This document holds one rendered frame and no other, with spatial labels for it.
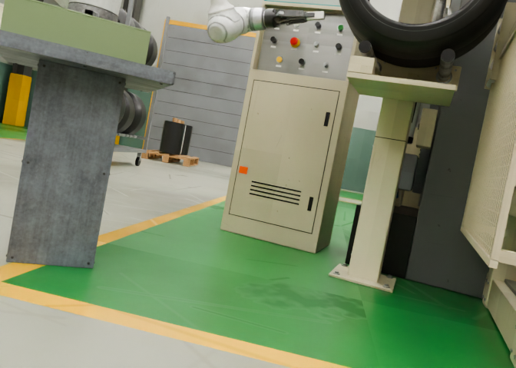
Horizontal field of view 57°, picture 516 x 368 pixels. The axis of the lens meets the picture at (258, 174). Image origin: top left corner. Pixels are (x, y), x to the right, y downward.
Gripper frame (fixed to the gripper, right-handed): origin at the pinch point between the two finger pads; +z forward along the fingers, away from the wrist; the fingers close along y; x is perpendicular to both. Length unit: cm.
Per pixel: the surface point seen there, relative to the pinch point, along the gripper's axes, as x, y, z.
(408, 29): 11.0, -12.8, 35.6
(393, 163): 55, 27, 31
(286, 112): 30, 60, -27
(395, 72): 17.4, 24.4, 29.7
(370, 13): 4.7, -12.7, 22.5
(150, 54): -73, 310, -273
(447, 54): 19, -10, 48
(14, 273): 94, -77, -64
